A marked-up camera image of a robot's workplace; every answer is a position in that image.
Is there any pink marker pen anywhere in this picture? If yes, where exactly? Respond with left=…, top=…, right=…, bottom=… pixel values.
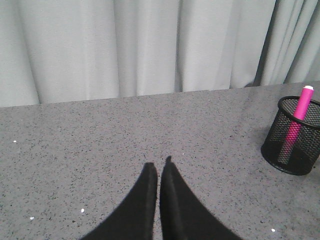
left=278, top=85, right=314, bottom=165

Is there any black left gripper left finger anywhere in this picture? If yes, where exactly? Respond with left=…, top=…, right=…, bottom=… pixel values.
left=82, top=162, right=158, bottom=240

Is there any black mesh pen holder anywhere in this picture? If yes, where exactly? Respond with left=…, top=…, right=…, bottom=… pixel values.
left=260, top=96, right=320, bottom=176

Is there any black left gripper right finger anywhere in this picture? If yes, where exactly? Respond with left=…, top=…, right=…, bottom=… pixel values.
left=159, top=156, right=240, bottom=240

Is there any grey curtain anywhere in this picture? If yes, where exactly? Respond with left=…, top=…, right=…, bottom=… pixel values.
left=0, top=0, right=320, bottom=107

